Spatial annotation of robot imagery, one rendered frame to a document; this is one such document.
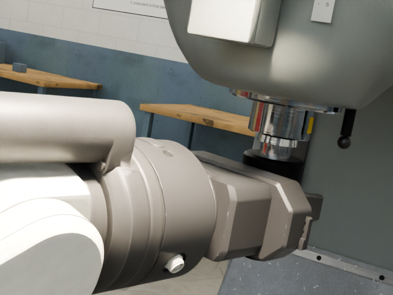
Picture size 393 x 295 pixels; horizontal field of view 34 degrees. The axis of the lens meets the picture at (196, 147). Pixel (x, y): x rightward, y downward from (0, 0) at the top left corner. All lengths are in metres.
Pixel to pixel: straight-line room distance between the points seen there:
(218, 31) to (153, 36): 5.16
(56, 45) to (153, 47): 1.06
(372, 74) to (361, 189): 0.45
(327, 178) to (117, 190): 0.56
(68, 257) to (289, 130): 0.22
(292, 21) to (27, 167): 0.18
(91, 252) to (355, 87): 0.20
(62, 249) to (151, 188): 0.08
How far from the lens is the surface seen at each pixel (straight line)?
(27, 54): 6.36
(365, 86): 0.42
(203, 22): 0.37
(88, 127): 0.32
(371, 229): 0.86
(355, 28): 0.39
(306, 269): 0.87
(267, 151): 0.48
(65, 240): 0.29
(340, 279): 0.86
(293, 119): 0.46
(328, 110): 0.45
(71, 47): 6.01
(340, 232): 0.87
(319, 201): 0.49
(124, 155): 0.34
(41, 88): 5.17
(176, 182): 0.36
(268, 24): 0.37
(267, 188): 0.42
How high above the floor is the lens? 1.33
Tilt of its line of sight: 9 degrees down
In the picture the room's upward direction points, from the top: 10 degrees clockwise
